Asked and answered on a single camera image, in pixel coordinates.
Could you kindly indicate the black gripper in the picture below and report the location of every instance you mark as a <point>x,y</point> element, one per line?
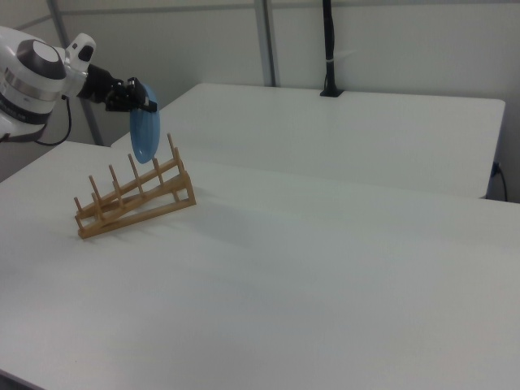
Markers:
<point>99,85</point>

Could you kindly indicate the blue round plate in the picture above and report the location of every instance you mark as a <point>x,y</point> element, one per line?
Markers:
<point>143,130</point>

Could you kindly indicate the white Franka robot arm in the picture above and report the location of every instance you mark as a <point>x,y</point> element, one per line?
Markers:
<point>28,81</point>

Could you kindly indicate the wooden plate rack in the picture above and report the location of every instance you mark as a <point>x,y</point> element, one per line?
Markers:
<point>134,209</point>

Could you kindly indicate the black pole with base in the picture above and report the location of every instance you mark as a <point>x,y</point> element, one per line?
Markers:
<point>330,48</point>

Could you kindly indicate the grey partition frame post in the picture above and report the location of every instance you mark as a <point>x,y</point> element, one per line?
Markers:
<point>267,44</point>
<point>91,122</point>

